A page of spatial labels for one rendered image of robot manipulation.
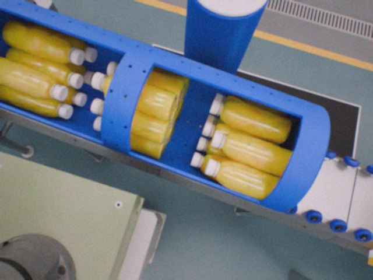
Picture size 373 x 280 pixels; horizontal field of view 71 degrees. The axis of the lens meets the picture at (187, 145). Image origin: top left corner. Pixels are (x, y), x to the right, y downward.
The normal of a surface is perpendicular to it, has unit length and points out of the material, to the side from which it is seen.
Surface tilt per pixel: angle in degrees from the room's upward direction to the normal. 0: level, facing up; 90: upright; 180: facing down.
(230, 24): 90
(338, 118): 0
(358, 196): 0
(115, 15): 0
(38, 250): 68
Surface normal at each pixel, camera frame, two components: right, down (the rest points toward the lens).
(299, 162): -0.07, 0.09
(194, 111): -0.15, 0.30
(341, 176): 0.05, -0.25
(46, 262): 0.72, -0.68
